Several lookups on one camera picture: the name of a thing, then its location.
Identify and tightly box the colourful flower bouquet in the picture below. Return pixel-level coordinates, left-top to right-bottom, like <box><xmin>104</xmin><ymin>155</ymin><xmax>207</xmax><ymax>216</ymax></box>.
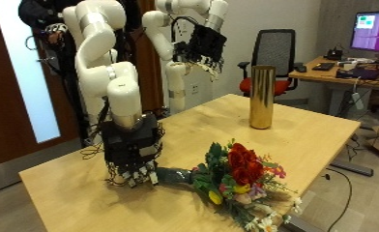
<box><xmin>156</xmin><ymin>138</ymin><xmax>306</xmax><ymax>232</ymax></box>

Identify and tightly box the tall gold cylinder vase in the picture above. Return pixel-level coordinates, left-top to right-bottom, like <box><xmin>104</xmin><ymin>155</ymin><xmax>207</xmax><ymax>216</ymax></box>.
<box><xmin>249</xmin><ymin>65</ymin><xmax>278</xmax><ymax>131</ymax></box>

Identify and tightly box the black mesh chair, red seat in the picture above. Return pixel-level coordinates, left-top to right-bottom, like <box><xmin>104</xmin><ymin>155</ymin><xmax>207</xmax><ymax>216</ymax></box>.
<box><xmin>238</xmin><ymin>28</ymin><xmax>306</xmax><ymax>98</ymax></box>

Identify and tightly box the black keyboard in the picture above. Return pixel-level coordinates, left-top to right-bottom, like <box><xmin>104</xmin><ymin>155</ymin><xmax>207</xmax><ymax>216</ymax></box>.
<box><xmin>313</xmin><ymin>62</ymin><xmax>337</xmax><ymax>72</ymax></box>

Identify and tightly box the wooden office desk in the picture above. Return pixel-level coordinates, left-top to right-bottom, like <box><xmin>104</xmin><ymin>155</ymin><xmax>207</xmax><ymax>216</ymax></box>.
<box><xmin>289</xmin><ymin>56</ymin><xmax>379</xmax><ymax>118</ymax></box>

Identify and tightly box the black desk phone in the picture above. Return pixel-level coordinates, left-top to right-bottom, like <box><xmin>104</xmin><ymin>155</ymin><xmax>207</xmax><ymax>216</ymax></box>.
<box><xmin>323</xmin><ymin>46</ymin><xmax>346</xmax><ymax>62</ymax></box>

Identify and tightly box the white hanging power adapter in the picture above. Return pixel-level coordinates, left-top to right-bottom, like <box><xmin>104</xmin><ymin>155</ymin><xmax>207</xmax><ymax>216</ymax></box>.
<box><xmin>351</xmin><ymin>92</ymin><xmax>366</xmax><ymax>111</ymax></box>

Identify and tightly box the computer monitor, purple screen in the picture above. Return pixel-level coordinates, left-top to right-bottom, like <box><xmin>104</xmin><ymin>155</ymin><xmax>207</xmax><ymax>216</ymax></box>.
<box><xmin>350</xmin><ymin>11</ymin><xmax>379</xmax><ymax>54</ymax></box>

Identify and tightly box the grey table foot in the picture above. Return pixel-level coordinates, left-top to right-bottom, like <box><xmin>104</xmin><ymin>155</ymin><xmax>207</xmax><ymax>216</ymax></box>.
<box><xmin>329</xmin><ymin>159</ymin><xmax>375</xmax><ymax>178</ymax></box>

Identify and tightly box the black floor cable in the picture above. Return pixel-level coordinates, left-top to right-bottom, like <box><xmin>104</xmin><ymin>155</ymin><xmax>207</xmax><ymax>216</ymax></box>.
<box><xmin>323</xmin><ymin>167</ymin><xmax>355</xmax><ymax>232</ymax></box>

